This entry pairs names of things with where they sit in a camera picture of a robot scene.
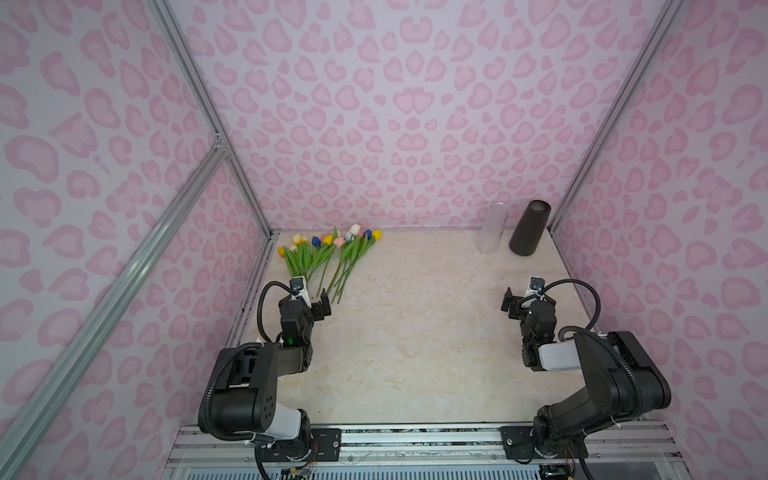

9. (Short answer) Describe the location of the clear glass vase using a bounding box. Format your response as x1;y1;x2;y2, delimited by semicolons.
476;202;509;255

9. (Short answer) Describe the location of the white tulip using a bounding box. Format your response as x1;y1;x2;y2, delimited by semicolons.
336;224;362;282

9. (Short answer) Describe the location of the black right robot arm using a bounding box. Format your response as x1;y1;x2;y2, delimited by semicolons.
500;277;672;479

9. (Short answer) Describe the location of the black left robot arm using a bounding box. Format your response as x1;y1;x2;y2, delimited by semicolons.
198;276;331;479

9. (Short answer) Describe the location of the black tapered vase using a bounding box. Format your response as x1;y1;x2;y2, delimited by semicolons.
508;200;551;256

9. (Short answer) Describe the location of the bunch of artificial tulips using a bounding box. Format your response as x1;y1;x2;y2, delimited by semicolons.
278;226;351;300

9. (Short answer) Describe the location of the blue tulip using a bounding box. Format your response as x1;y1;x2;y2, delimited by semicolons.
297;236;323;280

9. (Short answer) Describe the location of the yellow tulip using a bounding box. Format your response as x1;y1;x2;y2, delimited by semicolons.
330;230;383;303

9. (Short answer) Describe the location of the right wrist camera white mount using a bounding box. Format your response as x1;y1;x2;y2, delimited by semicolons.
525;277;546;297

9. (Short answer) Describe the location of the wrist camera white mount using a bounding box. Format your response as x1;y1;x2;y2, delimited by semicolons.
525;277;546;297
289;276;311;307

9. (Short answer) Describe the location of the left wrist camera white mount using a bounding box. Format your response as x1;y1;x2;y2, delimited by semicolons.
289;276;311;307

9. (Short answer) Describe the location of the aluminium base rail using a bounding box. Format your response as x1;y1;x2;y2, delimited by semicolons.
161;421;691;479

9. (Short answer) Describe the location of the diagonal aluminium frame bar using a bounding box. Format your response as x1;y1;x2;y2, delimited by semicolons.
1;146;227;479

